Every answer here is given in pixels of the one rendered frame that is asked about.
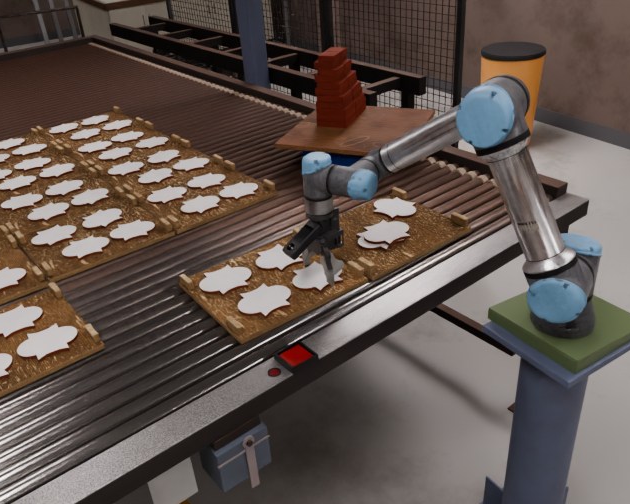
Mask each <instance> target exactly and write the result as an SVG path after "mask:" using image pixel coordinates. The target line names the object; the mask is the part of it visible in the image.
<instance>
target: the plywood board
mask: <svg viewBox="0 0 630 504"><path fill-rule="evenodd" d="M316 114H317V112H316V109H315V110H314V111H313V112H312V113H311V114H309V115H308V116H307V117H306V118H305V119H303V120H302V121H301V122H300V123H299V124H297V125H296V126H295V127H294V128H293V129H291V130H290V131H289V132H288V133H286V134H285V135H284V136H283V137H282V138H280V139H279V140H278V141H277V142H276V143H275V148H282V149H293V150H304V151H315V152H326V153H337V154H348V155H358V156H366V155H367V154H368V153H369V152H371V151H373V150H376V149H379V148H381V147H383V146H384V145H386V144H388V143H390V142H391V141H393V140H395V139H397V138H399V137H401V136H402V135H404V134H406V133H408V132H410V131H412V130H413V129H415V128H417V127H419V126H421V125H423V124H424V123H426V122H428V121H430V120H431V119H432V118H433V116H434V115H435V110H428V109H412V108H396V107H379V106H366V109H365V110H364V111H363V112H362V113H361V114H360V115H359V116H358V117H357V118H356V119H355V120H354V121H353V122H352V123H351V124H350V125H349V126H348V127H347V128H336V127H323V126H317V117H316Z"/></svg>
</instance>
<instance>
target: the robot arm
mask: <svg viewBox="0 0 630 504"><path fill-rule="evenodd" d="M529 107H530V93H529V90H528V88H527V86H526V85H525V84H524V82H523V81H522V80H520V79H519V78H517V77H515V76H512V75H497V76H494V77H492V78H490V79H488V80H487V81H485V82H484V83H483V84H481V85H479V86H477V87H475V88H474V89H472V90H471V91H470V92H469V93H468V94H467V95H466V96H465V97H464V99H463V100H462V101H461V103H460V104H459V105H458V106H456V107H454V108H452V109H450V110H448V111H446V112H445V113H443V114H441V115H439V116H437V117H435V118H434V119H432V120H430V121H428V122H426V123H424V124H423V125H421V126H419V127H417V128H415V129H413V130H412V131H410V132H408V133H406V134H404V135H402V136H401V137H399V138H397V139H395V140H393V141H391V142H390V143H388V144H386V145H384V146H383V147H381V148H379V149H376V150H373V151H371V152H369V153H368V154H367V155H366V156H365V157H363V158H362V159H360V160H358V161H357V162H356V163H354V164H353V165H351V166H350V167H346V166H340V165H336V164H331V163H332V161H331V157H330V155H329V154H327V153H325V152H312V153H309V154H307V155H305V156H304V157H303V159H302V177H303V190H304V202H305V211H306V217H307V218H308V219H310V220H309V221H308V222H307V223H306V224H305V225H304V226H303V227H302V228H301V229H300V230H299V231H298V232H297V233H296V235H295V236H294V237H293V238H292V239H291V240H290V241H289V242H288V243H287V244H286V245H285V246H284V247H283V248H282V251H283V252H284V253H285V254H286V255H287V256H289V257H290V258H291V259H293V260H296V259H297V258H298V257H299V256H300V255H301V254H302V258H303V263H304V266H305V268H306V267H309V265H310V263H309V261H310V260H311V257H313V256H314V255H315V254H317V255H320V254H321V256H322V257H321V259H320V262H321V265H322V266H323V269H324V274H325V276H326V281H327V282H328V283H329V284H330V285H331V286H334V282H335V279H334V275H335V274H337V273H338V272H339V271H340V270H341V269H342V268H343V267H344V263H343V261H342V260H336V259H335V258H334V255H333V253H331V252H330V250H333V249H335V248H336V247H337V249H338V248H340V247H343V246H344V231H343V229H342V228H340V226H339V208H338V207H335V206H334V205H333V195H337V196H342V197H347V198H352V199H354V200H364V201H368V200H371V199H372V198H373V197H374V194H375V193H376V191H377V187H378V182H379V181H380V180H382V179H384V178H385V177H387V176H389V175H391V174H393V173H395V172H397V171H399V170H401V169H403V168H405V167H407V166H409V165H411V164H413V163H415V162H417V161H419V160H421V159H423V158H425V157H427V156H429V155H431V154H433V153H435V152H437V151H439V150H441V149H443V148H445V147H447V146H449V145H451V144H453V143H455V142H458V141H460V140H462V139H464V141H466V142H467V143H469V144H470V145H472V146H473V147H474V150H475V152H476V155H477V157H479V158H481V159H484V160H486V161H487V162H488V165H489V167H490V170H491V172H492V175H493V177H494V180H495V182H496V185H497V187H498V190H499V192H500V195H501V197H502V200H503V203H504V205H505V208H506V210H507V213H508V215H509V218H510V220H511V223H512V225H513V228H514V230H515V233H516V235H517V238H518V241H519V243H520V246H521V248H522V251H523V253H524V256H525V258H526V260H525V262H524V264H523V266H522V270H523V273H524V275H525V278H526V280H527V283H528V285H529V289H528V291H527V303H528V306H529V308H530V310H531V314H530V319H531V322H532V323H533V325H534V326H535V327H537V328H538V329H539V330H541V331H543V332H544V333H547V334H549V335H552V336H555V337H560V338H568V339H575V338H582V337H585V336H587V335H589V334H591V333H592V332H593V330H594V327H595V322H596V317H595V314H594V307H593V301H592V298H593V293H594V288H595V283H596V278H597V273H598V268H599V263H600V258H601V257H602V254H601V253H602V245H601V244H600V243H599V242H598V241H597V240H595V239H593V238H590V237H587V236H584V235H579V234H571V233H562V234H560V231H559V229H558V226H557V223H556V221H555V218H554V215H553V213H552V210H551V208H550V205H549V202H548V200H547V197H546V194H545V192H544V189H543V186H542V184H541V181H540V179H539V176H538V173H537V171H536V168H535V165H534V163H533V160H532V157H531V155H530V152H529V150H528V147H527V143H528V141H529V139H530V137H531V133H530V130H529V127H528V125H527V122H526V119H525V116H526V114H527V112H528V110H529ZM312 220H313V221H312ZM341 235H342V243H341Z"/></svg>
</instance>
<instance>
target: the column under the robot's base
mask: <svg viewBox="0 0 630 504"><path fill-rule="evenodd" d="M482 331H483V332H484V333H486V334H487V335H489V336H490V337H492V338H493V339H495V340H496V341H498V342H499V343H501V344H502V345H504V346H505V347H507V348H508V349H509V350H511V351H512V352H514V353H515V354H517V355H518V356H520V357H521V359H520V367H519V375H518V382H517V390H516V397H515V405H514V413H513V420H512V428H511V435H510V443H509V451H508V458H507V466H506V474H505V481H504V487H503V488H500V487H499V486H498V485H497V484H496V483H495V482H494V481H492V480H491V479H490V478H489V477H488V476H486V480H485V490H484V499H483V501H482V502H481V503H479V504H565V503H566V498H567V494H568V489H569V487H568V486H567V487H566V484H567V479H568V474H569V469H570V464H571V459H572V454H573V450H574V445H575V440H576V435H577V430H578V425H579V421H580V416H581V411H582V406H583V401H584V396H585V392H586V387H587V382H588V377H589V375H591V374H593V373H594V372H596V371H597V370H599V369H601V368H602V367H604V366H605V365H607V364H609V363H610V362H612V361H614V360H615V359H617V358H618V357H620V356H622V355H623V354H625V353H626V352H628V351H630V342H628V343H626V344H625V345H623V346H621V347H620V348H618V349H616V350H615V351H613V352H611V353H610V354H608V355H607V356H605V357H603V358H602V359H600V360H598V361H597V362H595V363H593V364H592V365H590V366H589V367H587V368H585V369H584V370H582V371H580V372H579V373H577V374H573V373H572V372H570V371H568V370H567V369H565V368H564V367H562V366H561V365H559V364H558V363H556V362H555V361H553V360H551V359H550V358H548V357H547V356H545V355H544V354H542V353H541V352H539V351H538V350H536V349H535V348H533V347H531V346H530V345H528V344H527V343H525V342H524V341H522V340H521V339H519V338H518V337H516V336H514V335H513V334H511V333H510V332H508V331H507V330H505V329H504V328H502V327H501V326H499V325H498V324H496V323H494V322H493V321H490V322H488V323H486V324H484V325H483V326H482Z"/></svg>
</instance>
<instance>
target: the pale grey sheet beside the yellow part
mask: <svg viewBox="0 0 630 504"><path fill-rule="evenodd" d="M147 484H148V487H149V490H150V494H151V497H152V500H153V504H179V503H181V502H182V501H184V500H186V499H187V498H189V497H190V496H192V495H193V494H195V493H196V492H198V488H197V484H196V480H195V476H194V471H193V467H192V463H191V459H190V457H189V458H187V459H185V460H184V461H182V462H180V463H179V464H177V465H175V466H174V467H172V468H171V469H169V470H167V471H166V472H164V473H162V474H161V475H159V476H157V477H156V478H154V479H152V480H151V481H149V482H148V483H147Z"/></svg>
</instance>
